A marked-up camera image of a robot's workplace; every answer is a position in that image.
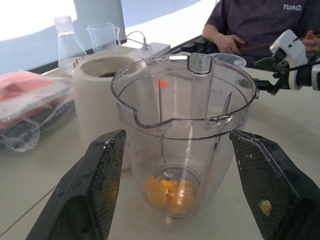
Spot orange segments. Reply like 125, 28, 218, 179
143, 176, 197, 216

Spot person's right hand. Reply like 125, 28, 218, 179
218, 34, 246, 55

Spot glass beaker with spout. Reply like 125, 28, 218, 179
86, 22, 121, 55

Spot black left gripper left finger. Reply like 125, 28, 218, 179
26, 129, 127, 240

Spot glass conical flask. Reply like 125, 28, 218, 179
54, 15, 88, 75

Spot red packet in plastic bag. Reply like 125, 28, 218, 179
0, 70, 76, 153

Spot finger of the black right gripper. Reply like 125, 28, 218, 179
253, 77, 277, 95
254, 57, 276, 71

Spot person in purple shirt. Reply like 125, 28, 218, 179
204, 0, 320, 67

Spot white power cable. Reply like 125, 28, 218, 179
123, 30, 153, 52

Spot thin stick with orange end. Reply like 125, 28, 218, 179
234, 31, 320, 53

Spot white power strip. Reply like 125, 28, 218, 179
129, 41, 171, 60

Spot black chair armrest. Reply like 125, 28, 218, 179
191, 37, 216, 55

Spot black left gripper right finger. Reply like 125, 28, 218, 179
229, 129, 320, 240

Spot clear plastic blender jar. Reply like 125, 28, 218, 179
110, 52, 261, 220

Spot person's left hand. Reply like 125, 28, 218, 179
302, 30, 320, 60

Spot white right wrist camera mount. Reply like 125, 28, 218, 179
269, 29, 308, 66

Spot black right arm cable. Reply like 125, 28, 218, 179
286, 58, 320, 74

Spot white blender base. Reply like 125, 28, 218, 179
71, 55, 149, 171

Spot clear plastic measuring cup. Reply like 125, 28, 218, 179
206, 52, 247, 69

